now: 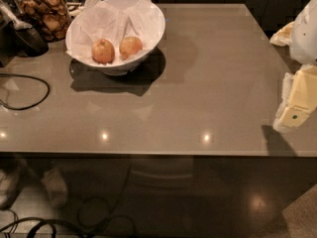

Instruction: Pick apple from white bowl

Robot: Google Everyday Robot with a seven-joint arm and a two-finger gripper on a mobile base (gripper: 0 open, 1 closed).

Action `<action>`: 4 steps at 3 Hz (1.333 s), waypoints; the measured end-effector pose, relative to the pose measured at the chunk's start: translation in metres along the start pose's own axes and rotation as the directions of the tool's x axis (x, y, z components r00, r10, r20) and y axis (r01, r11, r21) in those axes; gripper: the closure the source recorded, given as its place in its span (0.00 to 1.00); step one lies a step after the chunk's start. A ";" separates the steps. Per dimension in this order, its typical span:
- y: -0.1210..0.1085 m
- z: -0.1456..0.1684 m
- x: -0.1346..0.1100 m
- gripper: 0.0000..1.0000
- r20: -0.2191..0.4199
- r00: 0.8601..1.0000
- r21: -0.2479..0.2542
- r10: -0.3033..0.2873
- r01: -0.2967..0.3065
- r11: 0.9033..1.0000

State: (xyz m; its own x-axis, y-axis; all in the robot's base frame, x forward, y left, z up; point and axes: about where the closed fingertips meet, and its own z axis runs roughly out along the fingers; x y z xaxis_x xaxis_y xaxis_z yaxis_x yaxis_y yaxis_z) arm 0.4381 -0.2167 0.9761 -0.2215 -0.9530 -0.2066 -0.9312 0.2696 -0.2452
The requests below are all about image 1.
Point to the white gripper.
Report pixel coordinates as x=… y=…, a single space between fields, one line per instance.
x=305 y=34

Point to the red-yellow apple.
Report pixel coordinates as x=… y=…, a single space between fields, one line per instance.
x=103 y=51
x=129 y=47

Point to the white bowl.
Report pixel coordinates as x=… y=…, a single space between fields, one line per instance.
x=115 y=33

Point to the white paper liner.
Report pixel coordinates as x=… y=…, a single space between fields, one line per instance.
x=105 y=23

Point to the white shoe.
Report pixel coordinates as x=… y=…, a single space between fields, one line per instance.
x=56 y=188

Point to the glass jar of snacks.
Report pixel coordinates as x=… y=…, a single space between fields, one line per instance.
x=51 y=17

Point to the black appliance with handle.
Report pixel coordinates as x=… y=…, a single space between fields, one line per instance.
x=26 y=38

